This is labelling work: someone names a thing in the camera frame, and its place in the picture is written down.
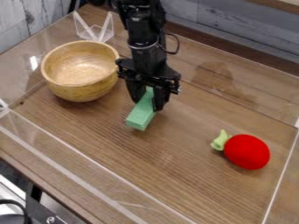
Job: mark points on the black metal table bracket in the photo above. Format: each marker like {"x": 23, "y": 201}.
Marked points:
{"x": 40, "y": 215}

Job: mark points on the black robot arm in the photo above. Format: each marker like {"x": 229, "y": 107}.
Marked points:
{"x": 143, "y": 18}

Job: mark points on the red plush tomato toy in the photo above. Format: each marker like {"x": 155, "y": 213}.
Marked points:
{"x": 245, "y": 150}

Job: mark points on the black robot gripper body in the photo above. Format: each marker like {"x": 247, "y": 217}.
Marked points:
{"x": 147, "y": 67}

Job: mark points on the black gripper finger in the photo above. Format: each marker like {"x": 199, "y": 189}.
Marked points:
{"x": 136, "y": 89}
{"x": 161, "y": 97}

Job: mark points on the brown wooden bowl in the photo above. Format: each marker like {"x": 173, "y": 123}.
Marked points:
{"x": 80, "y": 70}

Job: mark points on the clear acrylic corner bracket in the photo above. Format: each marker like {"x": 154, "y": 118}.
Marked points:
{"x": 95, "y": 32}

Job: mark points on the green foam block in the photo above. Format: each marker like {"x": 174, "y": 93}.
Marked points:
{"x": 142, "y": 113}

